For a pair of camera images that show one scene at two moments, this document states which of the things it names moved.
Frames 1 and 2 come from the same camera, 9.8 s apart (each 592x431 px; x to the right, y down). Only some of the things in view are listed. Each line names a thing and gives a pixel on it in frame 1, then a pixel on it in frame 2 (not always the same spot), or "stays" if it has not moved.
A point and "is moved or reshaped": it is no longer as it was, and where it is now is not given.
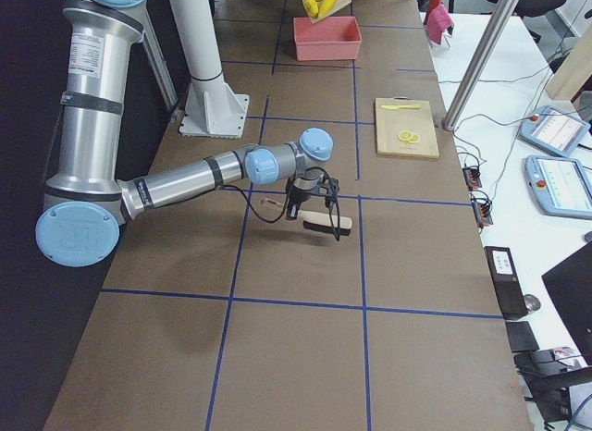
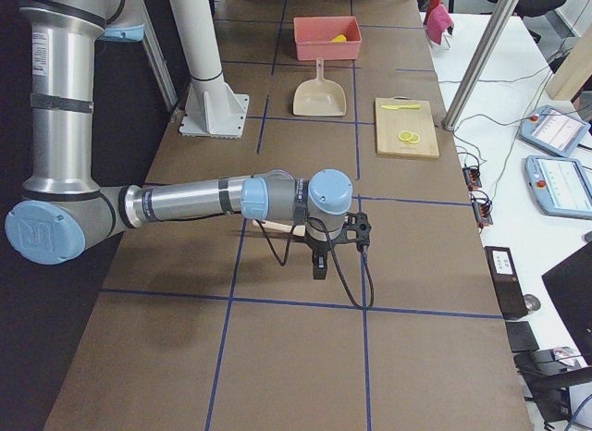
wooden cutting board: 390,122 stays
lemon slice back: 415,138 stays
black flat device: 521,337 stays
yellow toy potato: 312,6 → 339,39
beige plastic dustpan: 323,2 → 319,96
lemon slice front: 405,135 stays
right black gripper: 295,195 → 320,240
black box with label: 509,287 stays
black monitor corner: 570,285 stays
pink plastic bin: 329,38 stays
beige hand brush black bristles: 319,222 is moved or reshaped
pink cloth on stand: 437,21 stays
